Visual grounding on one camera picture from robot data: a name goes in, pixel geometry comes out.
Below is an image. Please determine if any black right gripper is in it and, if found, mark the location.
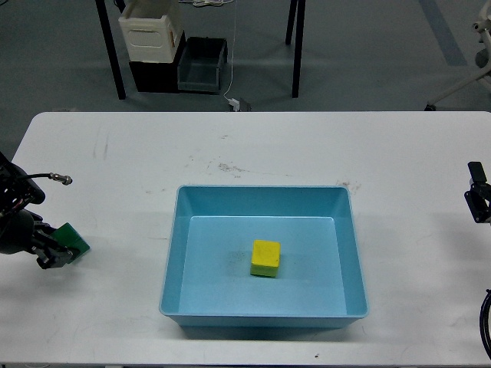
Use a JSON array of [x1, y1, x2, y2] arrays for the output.
[[464, 161, 491, 223]]

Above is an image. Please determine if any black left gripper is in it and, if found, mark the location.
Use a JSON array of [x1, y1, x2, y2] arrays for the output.
[[1, 209, 79, 270]]

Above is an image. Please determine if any green block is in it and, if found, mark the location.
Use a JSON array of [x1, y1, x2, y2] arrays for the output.
[[51, 222, 91, 264]]

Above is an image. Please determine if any yellow block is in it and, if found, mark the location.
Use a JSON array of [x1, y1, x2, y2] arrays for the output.
[[249, 239, 281, 278]]

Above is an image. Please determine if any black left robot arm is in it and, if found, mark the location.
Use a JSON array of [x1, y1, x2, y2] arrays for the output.
[[1, 156, 90, 269]]

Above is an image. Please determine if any black box under crate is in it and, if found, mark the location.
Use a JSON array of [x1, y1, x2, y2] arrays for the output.
[[129, 33, 186, 94]]

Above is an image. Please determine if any blue plastic tray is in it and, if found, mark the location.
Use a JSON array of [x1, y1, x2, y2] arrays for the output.
[[160, 186, 368, 329]]

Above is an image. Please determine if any white chair base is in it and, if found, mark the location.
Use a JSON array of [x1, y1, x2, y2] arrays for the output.
[[423, 0, 491, 112]]

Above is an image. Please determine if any dark grey storage bin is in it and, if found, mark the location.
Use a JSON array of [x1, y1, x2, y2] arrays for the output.
[[177, 37, 228, 94]]

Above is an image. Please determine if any white power adapter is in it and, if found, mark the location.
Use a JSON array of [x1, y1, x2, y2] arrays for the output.
[[228, 98, 240, 112]]

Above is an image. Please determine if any cream plastic crate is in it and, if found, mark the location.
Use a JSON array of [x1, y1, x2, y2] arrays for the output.
[[118, 1, 183, 64]]

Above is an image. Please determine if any black table leg left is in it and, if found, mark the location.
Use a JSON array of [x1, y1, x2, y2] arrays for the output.
[[95, 0, 126, 100]]

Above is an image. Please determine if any black table leg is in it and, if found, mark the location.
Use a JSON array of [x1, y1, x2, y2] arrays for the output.
[[95, 0, 126, 100], [285, 0, 298, 45], [292, 0, 306, 98]]

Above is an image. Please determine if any black rear table leg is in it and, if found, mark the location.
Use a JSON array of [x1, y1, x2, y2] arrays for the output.
[[285, 0, 298, 45]]

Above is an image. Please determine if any black table leg right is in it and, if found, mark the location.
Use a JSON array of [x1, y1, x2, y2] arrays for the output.
[[292, 0, 306, 98]]

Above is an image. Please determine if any white hanging cable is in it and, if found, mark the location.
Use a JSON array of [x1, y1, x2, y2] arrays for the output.
[[223, 0, 238, 101]]

